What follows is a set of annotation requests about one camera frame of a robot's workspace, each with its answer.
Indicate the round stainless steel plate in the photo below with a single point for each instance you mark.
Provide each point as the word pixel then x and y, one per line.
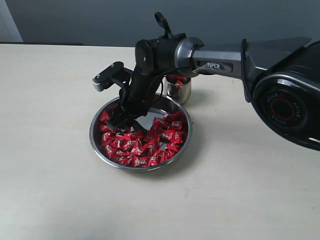
pixel 164 106

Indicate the small stainless steel cup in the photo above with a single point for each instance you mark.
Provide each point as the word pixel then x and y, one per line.
pixel 180 93

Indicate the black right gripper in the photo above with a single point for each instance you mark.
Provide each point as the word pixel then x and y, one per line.
pixel 136 97

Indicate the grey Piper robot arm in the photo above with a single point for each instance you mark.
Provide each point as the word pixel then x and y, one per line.
pixel 280 78

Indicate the red candy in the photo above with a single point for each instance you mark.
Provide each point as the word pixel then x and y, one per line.
pixel 110 151
pixel 173 147
pixel 104 117
pixel 140 162
pixel 177 125
pixel 151 146
pixel 179 83

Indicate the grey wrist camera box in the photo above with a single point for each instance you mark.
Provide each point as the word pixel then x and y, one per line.
pixel 116 73

